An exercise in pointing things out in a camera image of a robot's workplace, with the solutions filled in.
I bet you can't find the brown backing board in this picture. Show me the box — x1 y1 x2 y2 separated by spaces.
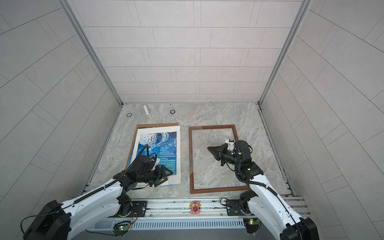
126 123 179 168

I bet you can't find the right circuit board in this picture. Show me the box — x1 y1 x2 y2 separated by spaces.
243 219 261 235

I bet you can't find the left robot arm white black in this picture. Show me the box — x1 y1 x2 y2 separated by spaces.
23 155 173 240

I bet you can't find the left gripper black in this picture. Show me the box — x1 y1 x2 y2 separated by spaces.
137 165 175 187

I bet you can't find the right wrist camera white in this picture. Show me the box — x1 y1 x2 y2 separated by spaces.
226 140 235 152

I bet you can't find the white cylinder tube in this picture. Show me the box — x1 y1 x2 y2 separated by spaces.
143 105 150 116

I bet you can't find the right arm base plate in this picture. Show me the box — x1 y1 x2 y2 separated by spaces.
225 199 253 216

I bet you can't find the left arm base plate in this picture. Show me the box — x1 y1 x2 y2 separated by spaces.
115 201 148 218

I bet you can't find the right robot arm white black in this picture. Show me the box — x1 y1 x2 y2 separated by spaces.
207 140 320 240

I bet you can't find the brown wooden picture frame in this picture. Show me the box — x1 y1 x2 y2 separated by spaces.
189 125 250 194

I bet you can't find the pink toy figurine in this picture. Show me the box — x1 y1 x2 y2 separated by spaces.
190 201 201 215

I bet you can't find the circuit board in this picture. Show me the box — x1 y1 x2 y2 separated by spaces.
112 221 132 238
243 219 261 235

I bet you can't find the blue poster with white mat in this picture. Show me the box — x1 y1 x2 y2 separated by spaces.
129 125 181 186

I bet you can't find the left circuit board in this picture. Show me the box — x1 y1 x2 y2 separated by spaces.
112 221 132 238

